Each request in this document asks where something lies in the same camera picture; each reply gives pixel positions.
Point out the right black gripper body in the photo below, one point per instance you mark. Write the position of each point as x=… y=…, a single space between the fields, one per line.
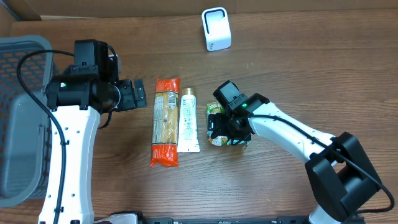
x=228 y=127

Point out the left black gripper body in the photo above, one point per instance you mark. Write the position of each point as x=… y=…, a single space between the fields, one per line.
x=131 y=94

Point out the white tube gold cap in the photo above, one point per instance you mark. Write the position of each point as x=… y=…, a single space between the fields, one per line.
x=188 y=129

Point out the orange spaghetti packet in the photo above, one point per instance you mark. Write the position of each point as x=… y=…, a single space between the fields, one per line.
x=165 y=123

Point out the teal snack packet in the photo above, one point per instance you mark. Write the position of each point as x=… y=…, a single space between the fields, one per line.
x=236 y=142

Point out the green juice carton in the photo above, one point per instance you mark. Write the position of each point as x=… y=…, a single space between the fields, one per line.
x=212 y=109

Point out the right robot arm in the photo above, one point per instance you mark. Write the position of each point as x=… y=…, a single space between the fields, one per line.
x=341 y=175

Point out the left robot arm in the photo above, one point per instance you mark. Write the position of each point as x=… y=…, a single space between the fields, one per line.
x=76 y=103

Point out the white barcode scanner stand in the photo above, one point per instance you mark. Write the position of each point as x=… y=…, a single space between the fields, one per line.
x=216 y=29

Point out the grey plastic shopping basket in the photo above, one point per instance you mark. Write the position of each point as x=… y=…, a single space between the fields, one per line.
x=25 y=128

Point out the cardboard back panel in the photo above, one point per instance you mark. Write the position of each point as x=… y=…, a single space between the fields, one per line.
x=34 y=9

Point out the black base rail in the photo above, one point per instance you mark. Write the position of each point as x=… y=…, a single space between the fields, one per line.
x=278 y=220

